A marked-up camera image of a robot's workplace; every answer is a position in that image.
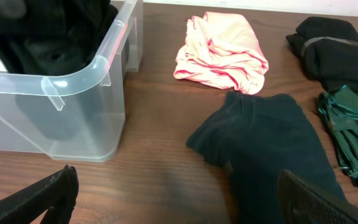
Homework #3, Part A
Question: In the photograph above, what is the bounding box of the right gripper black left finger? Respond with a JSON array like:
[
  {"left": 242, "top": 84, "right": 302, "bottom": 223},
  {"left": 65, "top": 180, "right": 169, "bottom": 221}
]
[{"left": 0, "top": 166, "right": 79, "bottom": 224}]

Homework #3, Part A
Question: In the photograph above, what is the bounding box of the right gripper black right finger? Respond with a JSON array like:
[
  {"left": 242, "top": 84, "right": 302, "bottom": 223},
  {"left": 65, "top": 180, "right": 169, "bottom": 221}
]
[{"left": 277, "top": 170, "right": 358, "bottom": 224}]

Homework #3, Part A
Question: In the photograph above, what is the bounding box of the black buttoned garment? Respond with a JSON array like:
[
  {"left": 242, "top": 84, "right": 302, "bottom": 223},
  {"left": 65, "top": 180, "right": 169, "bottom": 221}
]
[{"left": 0, "top": 0, "right": 130, "bottom": 141}]

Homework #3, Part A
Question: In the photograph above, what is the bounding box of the dark navy folded garment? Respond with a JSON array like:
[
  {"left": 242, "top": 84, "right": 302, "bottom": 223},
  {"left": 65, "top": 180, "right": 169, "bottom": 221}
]
[{"left": 186, "top": 92, "right": 345, "bottom": 223}]

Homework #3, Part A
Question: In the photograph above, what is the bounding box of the clear plastic storage bin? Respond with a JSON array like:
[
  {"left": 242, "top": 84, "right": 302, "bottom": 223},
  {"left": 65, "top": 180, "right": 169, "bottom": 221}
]
[{"left": 0, "top": 0, "right": 143, "bottom": 162}]

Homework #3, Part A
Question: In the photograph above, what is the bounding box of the dark green folded garment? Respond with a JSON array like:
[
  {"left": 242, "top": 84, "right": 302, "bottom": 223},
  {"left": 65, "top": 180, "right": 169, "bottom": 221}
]
[{"left": 318, "top": 85, "right": 358, "bottom": 187}]

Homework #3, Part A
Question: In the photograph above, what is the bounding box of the black garment with band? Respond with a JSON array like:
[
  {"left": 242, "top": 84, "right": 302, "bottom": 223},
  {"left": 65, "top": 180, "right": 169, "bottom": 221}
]
[{"left": 286, "top": 17, "right": 358, "bottom": 93}]

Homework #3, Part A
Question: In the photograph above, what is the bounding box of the pink folded garment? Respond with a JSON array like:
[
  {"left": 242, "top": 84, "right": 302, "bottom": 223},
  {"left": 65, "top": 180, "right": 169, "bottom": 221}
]
[{"left": 173, "top": 12, "right": 269, "bottom": 95}]

